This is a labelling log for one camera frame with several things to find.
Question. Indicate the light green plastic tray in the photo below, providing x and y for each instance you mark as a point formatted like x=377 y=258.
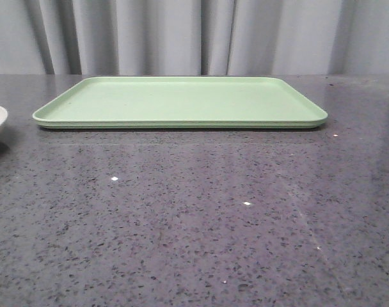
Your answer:
x=179 y=103

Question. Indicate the grey pleated curtain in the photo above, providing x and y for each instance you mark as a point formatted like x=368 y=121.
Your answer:
x=194 y=37

